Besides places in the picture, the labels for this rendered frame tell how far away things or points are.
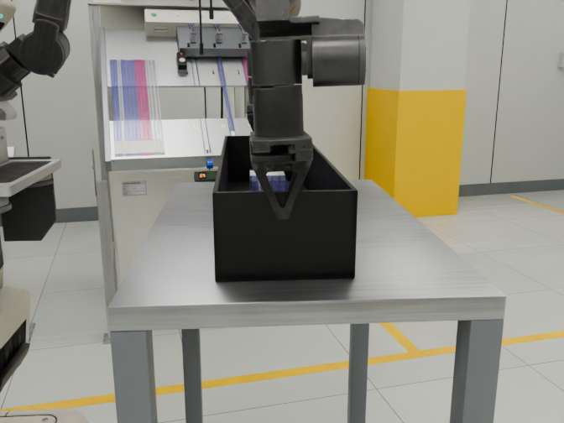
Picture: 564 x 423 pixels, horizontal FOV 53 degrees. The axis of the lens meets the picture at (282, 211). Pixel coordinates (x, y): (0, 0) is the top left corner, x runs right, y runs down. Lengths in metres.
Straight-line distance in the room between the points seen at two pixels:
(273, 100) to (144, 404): 0.37
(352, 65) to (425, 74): 3.50
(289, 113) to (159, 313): 0.26
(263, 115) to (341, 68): 0.10
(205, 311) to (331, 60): 0.31
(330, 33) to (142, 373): 0.43
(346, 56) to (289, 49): 0.06
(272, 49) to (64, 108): 3.57
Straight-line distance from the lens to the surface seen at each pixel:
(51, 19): 1.17
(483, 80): 5.00
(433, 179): 4.24
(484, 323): 0.71
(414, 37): 4.08
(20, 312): 1.15
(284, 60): 0.63
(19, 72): 1.21
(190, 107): 4.16
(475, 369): 0.74
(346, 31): 0.65
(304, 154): 0.63
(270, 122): 0.64
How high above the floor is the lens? 1.05
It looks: 14 degrees down
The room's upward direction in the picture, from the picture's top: straight up
